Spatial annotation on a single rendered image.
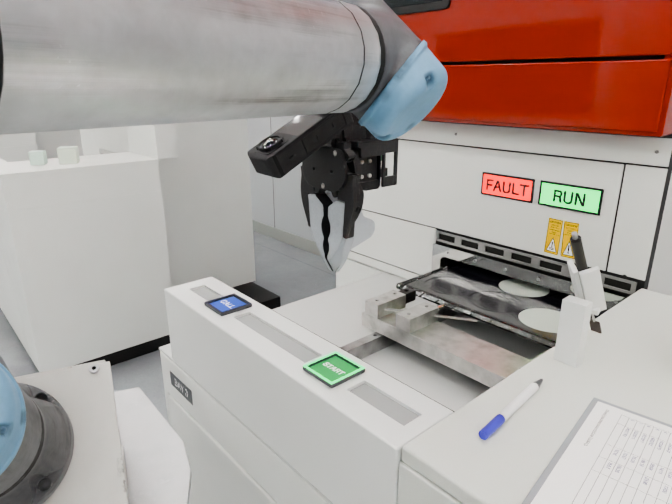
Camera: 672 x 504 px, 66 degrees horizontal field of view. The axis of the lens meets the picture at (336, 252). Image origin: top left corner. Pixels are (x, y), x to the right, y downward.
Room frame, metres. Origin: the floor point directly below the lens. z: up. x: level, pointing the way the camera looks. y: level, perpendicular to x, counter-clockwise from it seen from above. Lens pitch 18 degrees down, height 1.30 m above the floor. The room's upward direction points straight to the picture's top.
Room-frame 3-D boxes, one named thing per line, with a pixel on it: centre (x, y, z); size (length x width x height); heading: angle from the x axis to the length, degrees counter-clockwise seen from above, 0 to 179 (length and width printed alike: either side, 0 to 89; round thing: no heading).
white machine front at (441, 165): (1.14, -0.27, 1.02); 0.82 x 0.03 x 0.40; 41
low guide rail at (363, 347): (0.90, -0.11, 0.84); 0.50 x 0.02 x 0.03; 131
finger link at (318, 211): (0.59, 0.00, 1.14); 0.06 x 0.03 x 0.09; 131
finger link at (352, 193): (0.54, -0.01, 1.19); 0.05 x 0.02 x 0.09; 41
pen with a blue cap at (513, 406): (0.48, -0.19, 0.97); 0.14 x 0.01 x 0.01; 136
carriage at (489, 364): (0.80, -0.20, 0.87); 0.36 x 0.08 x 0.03; 41
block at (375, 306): (0.92, -0.10, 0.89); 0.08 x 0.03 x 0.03; 131
